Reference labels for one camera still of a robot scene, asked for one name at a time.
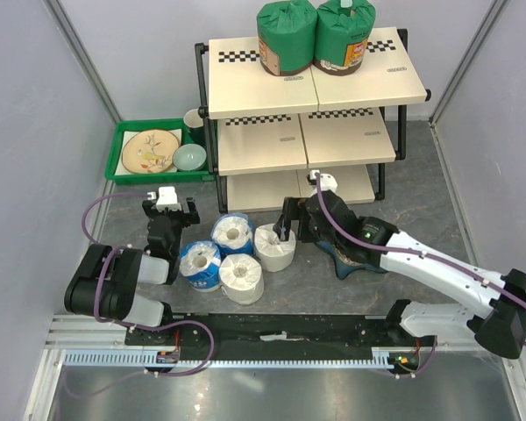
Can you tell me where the white roll back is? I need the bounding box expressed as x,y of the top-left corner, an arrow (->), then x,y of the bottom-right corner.
253,224 -> 296,273

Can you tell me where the white roll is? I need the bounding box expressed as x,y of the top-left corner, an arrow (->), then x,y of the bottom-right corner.
218,253 -> 264,305
253,224 -> 296,273

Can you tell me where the blue plastic roll back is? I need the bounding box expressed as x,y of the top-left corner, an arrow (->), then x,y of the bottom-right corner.
210,212 -> 254,257

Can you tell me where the blue plastic roll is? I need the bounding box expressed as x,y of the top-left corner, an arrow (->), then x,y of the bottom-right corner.
210,212 -> 254,257
179,240 -> 222,292

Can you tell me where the white roll front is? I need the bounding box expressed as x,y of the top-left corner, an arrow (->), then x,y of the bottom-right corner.
218,253 -> 264,305

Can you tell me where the green roll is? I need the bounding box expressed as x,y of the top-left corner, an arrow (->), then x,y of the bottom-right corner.
256,1 -> 317,76
313,0 -> 376,76

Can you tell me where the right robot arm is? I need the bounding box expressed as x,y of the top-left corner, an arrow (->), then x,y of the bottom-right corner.
273,190 -> 526,360

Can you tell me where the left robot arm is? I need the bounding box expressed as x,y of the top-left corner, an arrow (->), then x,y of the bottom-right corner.
64,193 -> 200,345

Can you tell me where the blue starfish shaped dish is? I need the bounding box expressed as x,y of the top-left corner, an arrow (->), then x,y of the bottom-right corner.
315,239 -> 387,280

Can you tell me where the blue plastic roll front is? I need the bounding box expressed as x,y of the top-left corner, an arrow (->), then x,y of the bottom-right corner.
179,240 -> 222,292

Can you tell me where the green plastic tray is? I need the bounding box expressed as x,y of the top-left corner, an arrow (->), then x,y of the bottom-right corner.
105,118 -> 214,185

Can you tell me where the white paper under plate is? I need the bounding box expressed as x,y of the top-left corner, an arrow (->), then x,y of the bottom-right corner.
113,127 -> 184,177

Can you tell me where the light teal patterned bowl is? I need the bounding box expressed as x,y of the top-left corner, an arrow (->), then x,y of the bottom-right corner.
173,144 -> 207,172

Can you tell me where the oval bird pattern plate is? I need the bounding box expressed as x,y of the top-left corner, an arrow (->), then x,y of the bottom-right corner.
121,129 -> 181,174

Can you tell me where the dark green mug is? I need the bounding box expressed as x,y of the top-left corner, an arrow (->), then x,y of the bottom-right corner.
183,109 -> 206,146

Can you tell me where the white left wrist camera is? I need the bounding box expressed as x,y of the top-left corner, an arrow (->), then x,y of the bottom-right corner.
147,186 -> 182,211

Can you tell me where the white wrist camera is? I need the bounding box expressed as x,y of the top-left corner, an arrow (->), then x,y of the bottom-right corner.
147,186 -> 182,211
306,170 -> 338,197

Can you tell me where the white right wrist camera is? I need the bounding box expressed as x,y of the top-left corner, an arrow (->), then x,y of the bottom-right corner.
306,170 -> 338,197

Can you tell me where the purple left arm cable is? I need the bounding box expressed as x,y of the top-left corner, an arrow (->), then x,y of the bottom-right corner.
63,189 -> 216,399

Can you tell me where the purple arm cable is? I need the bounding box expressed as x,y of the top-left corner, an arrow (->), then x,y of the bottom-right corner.
313,173 -> 526,381
63,189 -> 216,399

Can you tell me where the black frame beige shelf rack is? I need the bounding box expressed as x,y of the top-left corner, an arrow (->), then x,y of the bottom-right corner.
195,27 -> 430,213

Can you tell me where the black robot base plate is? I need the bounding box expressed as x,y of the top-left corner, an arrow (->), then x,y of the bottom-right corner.
124,311 -> 439,363

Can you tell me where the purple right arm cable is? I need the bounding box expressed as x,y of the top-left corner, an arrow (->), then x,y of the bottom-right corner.
313,173 -> 526,381

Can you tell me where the left aluminium frame post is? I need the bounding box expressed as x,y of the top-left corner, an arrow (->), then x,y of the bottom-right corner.
43,0 -> 122,123

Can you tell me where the aluminium frame post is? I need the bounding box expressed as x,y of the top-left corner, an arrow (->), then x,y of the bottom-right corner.
429,0 -> 509,125
43,0 -> 122,123

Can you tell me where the right aluminium frame post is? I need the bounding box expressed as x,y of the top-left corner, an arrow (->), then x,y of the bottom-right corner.
429,0 -> 509,125

